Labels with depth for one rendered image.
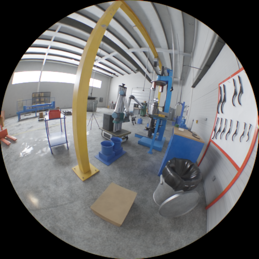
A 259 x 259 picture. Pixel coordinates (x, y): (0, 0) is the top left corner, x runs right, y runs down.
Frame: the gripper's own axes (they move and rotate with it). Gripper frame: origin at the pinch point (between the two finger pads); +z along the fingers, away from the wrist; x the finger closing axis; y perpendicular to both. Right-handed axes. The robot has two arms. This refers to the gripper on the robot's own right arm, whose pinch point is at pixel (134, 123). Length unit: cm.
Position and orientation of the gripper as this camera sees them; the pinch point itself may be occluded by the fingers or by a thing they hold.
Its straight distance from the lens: 214.2
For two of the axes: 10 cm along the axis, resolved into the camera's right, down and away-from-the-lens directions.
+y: -8.5, 1.4, 5.1
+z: 2.7, 9.4, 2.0
